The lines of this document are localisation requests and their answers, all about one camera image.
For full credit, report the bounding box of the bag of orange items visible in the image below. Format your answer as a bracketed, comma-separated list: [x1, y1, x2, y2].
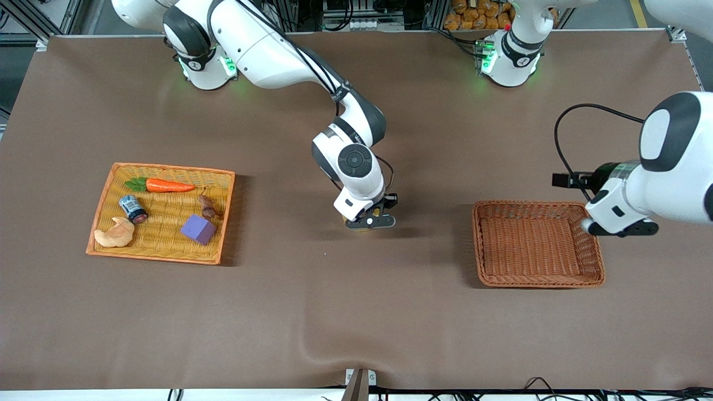
[444, 0, 514, 31]

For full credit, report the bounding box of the orange toy carrot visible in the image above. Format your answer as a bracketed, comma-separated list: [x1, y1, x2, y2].
[124, 177, 197, 194]

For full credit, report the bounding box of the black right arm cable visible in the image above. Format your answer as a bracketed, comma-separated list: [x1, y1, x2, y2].
[240, 0, 396, 193]

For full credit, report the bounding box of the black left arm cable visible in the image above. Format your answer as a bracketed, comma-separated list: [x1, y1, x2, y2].
[554, 103, 648, 201]

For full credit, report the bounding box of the purple foam block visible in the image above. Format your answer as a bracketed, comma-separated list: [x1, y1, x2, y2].
[180, 214, 218, 246]

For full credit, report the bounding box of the brown wicker basket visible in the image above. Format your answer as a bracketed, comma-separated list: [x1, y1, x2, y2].
[472, 200, 607, 289]

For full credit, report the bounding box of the aluminium frame profile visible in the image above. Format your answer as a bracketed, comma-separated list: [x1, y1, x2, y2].
[11, 0, 84, 42]

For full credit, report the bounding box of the small blue white can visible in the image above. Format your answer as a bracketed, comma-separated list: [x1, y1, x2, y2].
[119, 194, 148, 225]

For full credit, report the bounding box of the brown table cover sheet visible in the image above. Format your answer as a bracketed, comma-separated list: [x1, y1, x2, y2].
[0, 31, 713, 390]

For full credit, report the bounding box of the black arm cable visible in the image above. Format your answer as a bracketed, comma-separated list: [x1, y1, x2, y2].
[240, 0, 396, 193]
[554, 103, 648, 201]

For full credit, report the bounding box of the black electronics box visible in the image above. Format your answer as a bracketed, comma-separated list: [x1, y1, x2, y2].
[324, 0, 373, 13]

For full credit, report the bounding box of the black cable bundle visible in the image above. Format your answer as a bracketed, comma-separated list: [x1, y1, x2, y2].
[379, 377, 713, 401]

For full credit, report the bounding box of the toy croissant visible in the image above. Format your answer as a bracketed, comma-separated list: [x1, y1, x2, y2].
[94, 217, 135, 248]

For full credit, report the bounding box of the orange wicker tray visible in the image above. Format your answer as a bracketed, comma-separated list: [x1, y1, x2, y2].
[85, 162, 236, 266]

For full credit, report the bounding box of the metal table clamp bracket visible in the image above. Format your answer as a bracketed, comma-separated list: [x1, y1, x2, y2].
[341, 368, 377, 401]

